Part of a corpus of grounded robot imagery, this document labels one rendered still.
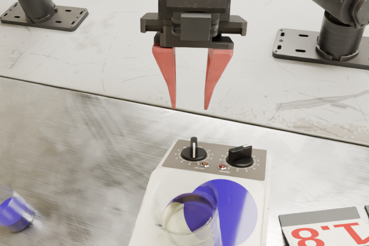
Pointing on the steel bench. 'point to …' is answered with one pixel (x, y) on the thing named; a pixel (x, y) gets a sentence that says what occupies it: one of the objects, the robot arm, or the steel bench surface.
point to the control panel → (258, 168)
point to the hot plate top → (258, 194)
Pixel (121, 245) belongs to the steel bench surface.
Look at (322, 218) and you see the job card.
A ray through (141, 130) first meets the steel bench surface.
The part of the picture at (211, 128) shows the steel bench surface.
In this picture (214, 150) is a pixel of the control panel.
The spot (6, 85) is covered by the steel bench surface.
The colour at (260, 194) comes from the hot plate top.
